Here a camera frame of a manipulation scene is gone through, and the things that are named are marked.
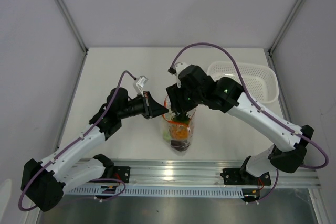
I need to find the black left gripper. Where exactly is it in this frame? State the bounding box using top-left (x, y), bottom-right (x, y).
top-left (118, 91), bottom-right (169, 120)

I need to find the green toy cabbage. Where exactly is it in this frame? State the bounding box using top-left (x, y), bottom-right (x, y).
top-left (162, 131), bottom-right (171, 142)

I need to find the clear zip bag orange zipper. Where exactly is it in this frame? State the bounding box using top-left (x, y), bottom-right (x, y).
top-left (160, 96), bottom-right (196, 156)

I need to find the toy pineapple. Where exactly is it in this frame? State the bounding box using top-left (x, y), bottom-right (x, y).
top-left (169, 112), bottom-right (191, 140)

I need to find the dark red toy apple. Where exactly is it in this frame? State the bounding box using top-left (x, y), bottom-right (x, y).
top-left (170, 140), bottom-right (190, 152)

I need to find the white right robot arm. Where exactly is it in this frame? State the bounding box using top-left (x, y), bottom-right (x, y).
top-left (166, 62), bottom-right (308, 184)

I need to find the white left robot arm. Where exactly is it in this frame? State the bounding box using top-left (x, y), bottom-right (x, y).
top-left (21, 88), bottom-right (168, 211)

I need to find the white plastic basket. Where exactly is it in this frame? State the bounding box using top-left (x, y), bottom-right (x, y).
top-left (207, 61), bottom-right (279, 104)

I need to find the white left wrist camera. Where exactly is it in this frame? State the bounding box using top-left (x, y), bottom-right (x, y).
top-left (133, 76), bottom-right (148, 96)

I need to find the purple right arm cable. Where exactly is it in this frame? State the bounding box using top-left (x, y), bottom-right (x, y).
top-left (167, 42), bottom-right (329, 205)

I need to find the aluminium frame rail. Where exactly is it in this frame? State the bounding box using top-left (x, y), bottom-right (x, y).
top-left (35, 159), bottom-right (322, 189)

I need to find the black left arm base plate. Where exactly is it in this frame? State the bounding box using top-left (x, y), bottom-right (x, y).
top-left (112, 166), bottom-right (131, 184)

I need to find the white slotted cable duct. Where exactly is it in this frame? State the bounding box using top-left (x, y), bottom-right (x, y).
top-left (67, 185), bottom-right (244, 198)

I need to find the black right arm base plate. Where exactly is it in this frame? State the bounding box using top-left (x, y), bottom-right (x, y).
top-left (220, 168), bottom-right (271, 186)

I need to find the left back frame post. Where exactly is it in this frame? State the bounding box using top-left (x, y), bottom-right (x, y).
top-left (54, 0), bottom-right (88, 55)

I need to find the frame post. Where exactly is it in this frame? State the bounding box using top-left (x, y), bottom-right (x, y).
top-left (268, 0), bottom-right (306, 56)
top-left (54, 0), bottom-right (88, 55)

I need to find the right back frame post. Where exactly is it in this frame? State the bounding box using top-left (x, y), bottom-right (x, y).
top-left (268, 0), bottom-right (306, 56)

